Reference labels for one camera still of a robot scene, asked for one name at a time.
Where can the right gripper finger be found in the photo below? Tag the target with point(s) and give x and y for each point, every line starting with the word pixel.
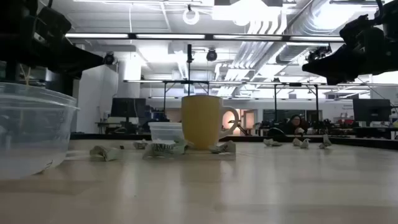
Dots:
pixel 335 63
pixel 339 81

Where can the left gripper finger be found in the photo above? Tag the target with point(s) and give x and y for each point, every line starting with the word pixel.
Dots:
pixel 70 74
pixel 81 59

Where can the sugar packet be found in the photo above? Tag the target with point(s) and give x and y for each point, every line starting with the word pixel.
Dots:
pixel 140 144
pixel 163 150
pixel 105 153
pixel 326 142
pixel 301 143
pixel 180 141
pixel 225 147
pixel 270 142

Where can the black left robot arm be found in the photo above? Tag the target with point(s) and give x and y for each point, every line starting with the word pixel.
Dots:
pixel 15 18

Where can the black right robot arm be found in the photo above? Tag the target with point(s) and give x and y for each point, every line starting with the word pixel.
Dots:
pixel 391 12

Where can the black ceiling spotlight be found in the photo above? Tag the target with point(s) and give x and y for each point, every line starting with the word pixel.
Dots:
pixel 109 58
pixel 211 55
pixel 317 53

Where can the black computer monitor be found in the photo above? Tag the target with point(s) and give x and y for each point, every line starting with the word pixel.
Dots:
pixel 371 110
pixel 127 107

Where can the person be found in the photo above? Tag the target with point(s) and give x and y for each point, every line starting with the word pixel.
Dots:
pixel 294 122

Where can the clear plastic container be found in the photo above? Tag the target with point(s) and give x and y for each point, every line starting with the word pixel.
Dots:
pixel 164 130
pixel 34 130

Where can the black office chair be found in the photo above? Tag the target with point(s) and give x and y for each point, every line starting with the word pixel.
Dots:
pixel 276 132

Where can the overhead light bar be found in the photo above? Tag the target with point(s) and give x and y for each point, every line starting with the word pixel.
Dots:
pixel 171 36

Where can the black tripod stand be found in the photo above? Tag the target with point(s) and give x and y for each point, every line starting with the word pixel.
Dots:
pixel 189 71

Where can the yellow ceramic mug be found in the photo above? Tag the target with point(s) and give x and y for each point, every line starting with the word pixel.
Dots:
pixel 202 124

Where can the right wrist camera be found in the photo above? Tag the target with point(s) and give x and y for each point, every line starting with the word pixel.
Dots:
pixel 357 31

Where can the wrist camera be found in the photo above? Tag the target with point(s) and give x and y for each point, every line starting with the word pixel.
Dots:
pixel 54 21
pixel 357 31

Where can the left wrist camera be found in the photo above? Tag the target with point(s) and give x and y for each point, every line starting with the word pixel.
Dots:
pixel 54 21

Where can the black background rig frame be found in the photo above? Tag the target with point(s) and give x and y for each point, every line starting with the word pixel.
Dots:
pixel 295 84
pixel 186 82

